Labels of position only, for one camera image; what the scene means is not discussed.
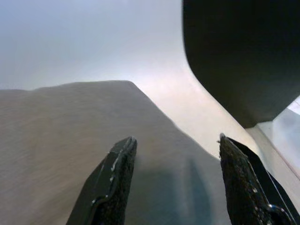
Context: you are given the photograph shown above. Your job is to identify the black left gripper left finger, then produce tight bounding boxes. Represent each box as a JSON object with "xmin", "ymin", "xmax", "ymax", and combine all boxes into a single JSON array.
[{"xmin": 66, "ymin": 136, "xmax": 138, "ymax": 225}]

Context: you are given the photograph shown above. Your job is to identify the grey fabric pillow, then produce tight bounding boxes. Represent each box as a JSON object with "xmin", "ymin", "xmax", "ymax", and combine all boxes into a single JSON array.
[{"xmin": 0, "ymin": 80, "xmax": 232, "ymax": 225}]

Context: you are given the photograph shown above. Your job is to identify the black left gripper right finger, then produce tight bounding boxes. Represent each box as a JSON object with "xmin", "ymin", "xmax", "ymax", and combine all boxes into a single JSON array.
[{"xmin": 218, "ymin": 133, "xmax": 298, "ymax": 225}]

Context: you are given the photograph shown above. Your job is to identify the black chair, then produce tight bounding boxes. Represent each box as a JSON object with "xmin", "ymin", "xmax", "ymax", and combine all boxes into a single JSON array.
[{"xmin": 182, "ymin": 0, "xmax": 300, "ymax": 129}]

